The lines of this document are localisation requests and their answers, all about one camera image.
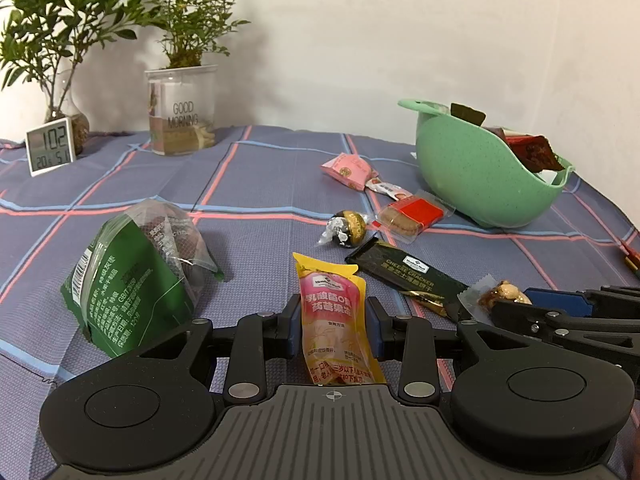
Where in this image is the dark brown flat packet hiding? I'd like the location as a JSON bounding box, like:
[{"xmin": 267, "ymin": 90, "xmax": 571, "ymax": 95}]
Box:
[{"xmin": 450, "ymin": 103, "xmax": 487, "ymax": 128}]

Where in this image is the leafy plant in glass vase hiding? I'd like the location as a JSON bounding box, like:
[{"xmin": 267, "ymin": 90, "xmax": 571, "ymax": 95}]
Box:
[{"xmin": 0, "ymin": 0, "xmax": 161, "ymax": 121}]

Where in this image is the white digital clock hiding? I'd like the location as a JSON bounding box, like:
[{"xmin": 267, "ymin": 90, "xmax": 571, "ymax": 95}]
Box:
[{"xmin": 26, "ymin": 116, "xmax": 77, "ymax": 177}]

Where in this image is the pink snack packet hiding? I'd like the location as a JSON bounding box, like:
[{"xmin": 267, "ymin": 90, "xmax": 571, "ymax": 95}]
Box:
[{"xmin": 320, "ymin": 152, "xmax": 379, "ymax": 192}]

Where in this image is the black cracker packet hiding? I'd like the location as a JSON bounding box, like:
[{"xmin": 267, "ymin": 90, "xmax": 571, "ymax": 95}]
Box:
[{"xmin": 345, "ymin": 236, "xmax": 473, "ymax": 323}]

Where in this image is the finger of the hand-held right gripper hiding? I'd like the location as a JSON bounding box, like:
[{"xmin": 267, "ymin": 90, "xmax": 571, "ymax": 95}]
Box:
[
  {"xmin": 487, "ymin": 305, "xmax": 640, "ymax": 376},
  {"xmin": 525, "ymin": 285, "xmax": 640, "ymax": 318}
]

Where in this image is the dark red snack bag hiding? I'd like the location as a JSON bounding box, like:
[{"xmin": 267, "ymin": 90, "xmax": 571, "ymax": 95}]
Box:
[{"xmin": 512, "ymin": 135, "xmax": 566, "ymax": 173}]

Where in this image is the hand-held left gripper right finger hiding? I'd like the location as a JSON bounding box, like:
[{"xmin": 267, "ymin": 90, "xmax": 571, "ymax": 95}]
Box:
[{"xmin": 366, "ymin": 295, "xmax": 531, "ymax": 406}]

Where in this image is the green plastic bowl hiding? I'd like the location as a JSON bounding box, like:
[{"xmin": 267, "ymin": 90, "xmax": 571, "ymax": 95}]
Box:
[{"xmin": 397, "ymin": 99, "xmax": 576, "ymax": 228}]

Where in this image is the gold stick packet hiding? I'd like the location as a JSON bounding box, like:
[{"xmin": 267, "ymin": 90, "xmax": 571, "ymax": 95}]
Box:
[{"xmin": 405, "ymin": 291, "xmax": 447, "ymax": 317}]

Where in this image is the leafy plant in clear pot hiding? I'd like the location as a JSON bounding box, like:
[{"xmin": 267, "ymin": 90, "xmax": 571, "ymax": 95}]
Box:
[{"xmin": 150, "ymin": 0, "xmax": 251, "ymax": 68}]

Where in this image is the round glass vase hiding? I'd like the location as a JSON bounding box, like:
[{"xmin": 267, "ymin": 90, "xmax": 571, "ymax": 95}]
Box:
[{"xmin": 44, "ymin": 102, "xmax": 91, "ymax": 156}]

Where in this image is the clear nut candy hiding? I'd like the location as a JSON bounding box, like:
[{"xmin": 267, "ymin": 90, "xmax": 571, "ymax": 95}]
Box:
[{"xmin": 457, "ymin": 274, "xmax": 533, "ymax": 321}]

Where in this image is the small white and red packet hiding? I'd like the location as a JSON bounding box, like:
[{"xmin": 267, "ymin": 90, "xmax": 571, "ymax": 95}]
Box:
[{"xmin": 365, "ymin": 177, "xmax": 413, "ymax": 202}]

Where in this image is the yellow and pink pouch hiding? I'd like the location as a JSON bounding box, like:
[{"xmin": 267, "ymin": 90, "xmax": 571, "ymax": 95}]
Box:
[{"xmin": 292, "ymin": 252, "xmax": 387, "ymax": 386}]

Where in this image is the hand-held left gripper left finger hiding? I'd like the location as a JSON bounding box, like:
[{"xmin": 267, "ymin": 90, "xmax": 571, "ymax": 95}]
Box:
[{"xmin": 141, "ymin": 294, "xmax": 304, "ymax": 407}]

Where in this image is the red cracker pack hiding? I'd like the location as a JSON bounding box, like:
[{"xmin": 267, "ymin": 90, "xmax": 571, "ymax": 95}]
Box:
[{"xmin": 376, "ymin": 191, "xmax": 453, "ymax": 245}]

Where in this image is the clear plastic plant pot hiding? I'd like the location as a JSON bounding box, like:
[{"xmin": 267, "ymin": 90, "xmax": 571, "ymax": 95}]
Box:
[{"xmin": 145, "ymin": 65, "xmax": 218, "ymax": 157}]

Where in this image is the blue plaid tablecloth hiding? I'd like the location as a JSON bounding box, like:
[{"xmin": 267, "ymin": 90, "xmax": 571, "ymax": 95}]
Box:
[{"xmin": 0, "ymin": 125, "xmax": 640, "ymax": 480}]

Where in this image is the foil wrapped chocolate ball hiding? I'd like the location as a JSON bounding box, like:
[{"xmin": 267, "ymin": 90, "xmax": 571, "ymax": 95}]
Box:
[{"xmin": 316, "ymin": 210, "xmax": 371, "ymax": 249}]

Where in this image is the green snack bag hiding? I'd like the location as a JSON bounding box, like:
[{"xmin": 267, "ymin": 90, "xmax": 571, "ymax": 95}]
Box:
[{"xmin": 61, "ymin": 198, "xmax": 225, "ymax": 359}]

